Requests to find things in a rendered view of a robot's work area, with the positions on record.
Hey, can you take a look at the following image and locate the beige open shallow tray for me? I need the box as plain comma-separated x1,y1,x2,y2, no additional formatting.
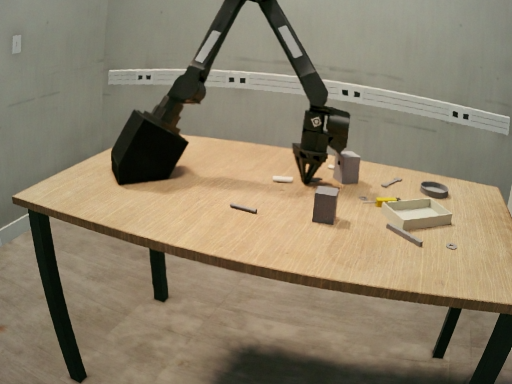
383,198,452,231

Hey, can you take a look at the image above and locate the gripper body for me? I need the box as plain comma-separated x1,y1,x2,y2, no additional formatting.
292,128,328,162

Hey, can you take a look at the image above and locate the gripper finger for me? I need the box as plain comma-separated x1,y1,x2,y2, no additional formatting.
299,158,323,184
294,154,314,182

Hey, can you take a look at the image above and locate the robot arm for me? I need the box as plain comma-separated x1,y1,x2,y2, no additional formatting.
142,0,350,154

